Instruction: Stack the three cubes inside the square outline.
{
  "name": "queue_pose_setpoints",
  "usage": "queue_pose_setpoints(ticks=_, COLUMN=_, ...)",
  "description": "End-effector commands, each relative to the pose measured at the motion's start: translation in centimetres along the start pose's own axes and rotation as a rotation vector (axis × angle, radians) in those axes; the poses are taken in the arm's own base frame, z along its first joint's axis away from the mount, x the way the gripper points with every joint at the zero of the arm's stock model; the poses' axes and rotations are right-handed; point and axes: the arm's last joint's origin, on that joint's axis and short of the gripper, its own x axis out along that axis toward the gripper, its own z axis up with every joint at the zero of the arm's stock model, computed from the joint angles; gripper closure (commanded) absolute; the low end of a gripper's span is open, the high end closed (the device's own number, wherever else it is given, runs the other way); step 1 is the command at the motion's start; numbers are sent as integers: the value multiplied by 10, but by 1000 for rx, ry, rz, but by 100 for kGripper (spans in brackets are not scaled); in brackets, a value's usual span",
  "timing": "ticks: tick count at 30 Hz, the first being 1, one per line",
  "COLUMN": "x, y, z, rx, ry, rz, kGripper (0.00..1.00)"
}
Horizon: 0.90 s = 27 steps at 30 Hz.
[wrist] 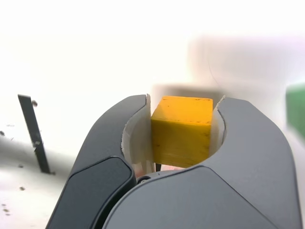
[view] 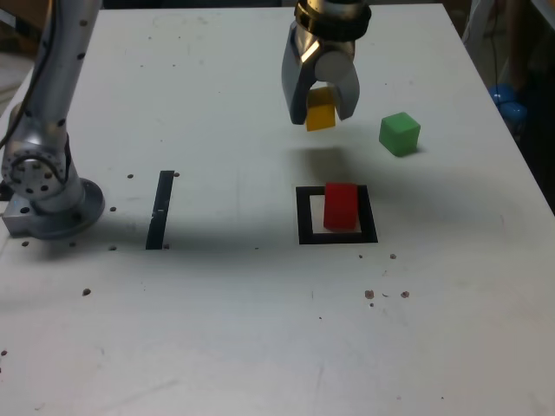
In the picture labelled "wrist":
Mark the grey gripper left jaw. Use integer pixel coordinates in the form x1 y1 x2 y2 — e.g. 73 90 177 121
47 94 154 229

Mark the green cube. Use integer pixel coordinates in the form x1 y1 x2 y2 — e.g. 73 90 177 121
285 82 305 135

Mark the black tape strip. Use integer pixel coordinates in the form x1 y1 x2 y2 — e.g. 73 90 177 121
17 94 51 174

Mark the yellow cube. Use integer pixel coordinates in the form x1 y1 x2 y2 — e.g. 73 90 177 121
150 95 214 168

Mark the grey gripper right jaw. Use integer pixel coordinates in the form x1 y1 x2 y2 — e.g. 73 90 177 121
91 94 300 229

